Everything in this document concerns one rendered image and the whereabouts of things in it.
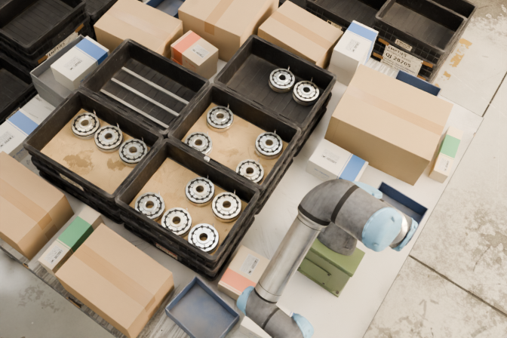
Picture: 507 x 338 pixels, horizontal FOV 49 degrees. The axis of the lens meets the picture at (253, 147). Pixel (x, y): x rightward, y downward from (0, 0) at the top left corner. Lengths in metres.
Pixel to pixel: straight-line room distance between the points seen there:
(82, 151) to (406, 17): 1.88
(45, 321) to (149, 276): 1.02
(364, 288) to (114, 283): 0.87
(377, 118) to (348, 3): 1.28
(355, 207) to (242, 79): 1.02
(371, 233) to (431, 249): 1.62
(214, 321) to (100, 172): 0.66
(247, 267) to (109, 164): 0.62
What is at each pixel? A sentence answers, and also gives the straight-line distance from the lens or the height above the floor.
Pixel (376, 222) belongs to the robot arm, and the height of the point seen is 1.38.
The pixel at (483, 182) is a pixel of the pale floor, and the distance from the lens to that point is 3.31.
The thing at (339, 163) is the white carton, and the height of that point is 0.79.
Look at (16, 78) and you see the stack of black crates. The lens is 3.14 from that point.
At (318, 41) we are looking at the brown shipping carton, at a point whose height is 0.86.
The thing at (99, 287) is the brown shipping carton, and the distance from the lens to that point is 1.86.
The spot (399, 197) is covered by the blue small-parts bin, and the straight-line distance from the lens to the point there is 2.20.
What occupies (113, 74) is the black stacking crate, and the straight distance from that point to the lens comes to 2.30.
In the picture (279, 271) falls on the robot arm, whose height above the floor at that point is 1.17.
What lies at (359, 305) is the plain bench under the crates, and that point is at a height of 0.70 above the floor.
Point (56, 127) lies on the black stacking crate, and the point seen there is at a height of 0.86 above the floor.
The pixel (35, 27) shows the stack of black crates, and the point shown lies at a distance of 3.03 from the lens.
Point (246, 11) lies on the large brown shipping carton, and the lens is 2.43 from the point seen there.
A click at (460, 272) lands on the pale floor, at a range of 3.01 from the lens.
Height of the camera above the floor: 2.60
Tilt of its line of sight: 58 degrees down
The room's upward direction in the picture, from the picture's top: 7 degrees clockwise
